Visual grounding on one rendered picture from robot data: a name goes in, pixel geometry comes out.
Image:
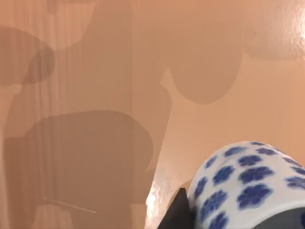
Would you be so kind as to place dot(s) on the salmon-coloured box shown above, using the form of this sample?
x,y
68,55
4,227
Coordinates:
x,y
152,78

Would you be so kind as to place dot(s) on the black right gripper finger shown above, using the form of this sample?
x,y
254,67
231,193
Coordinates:
x,y
179,212

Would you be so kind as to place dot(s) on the white cup with blue flowers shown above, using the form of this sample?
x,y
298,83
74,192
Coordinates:
x,y
245,181

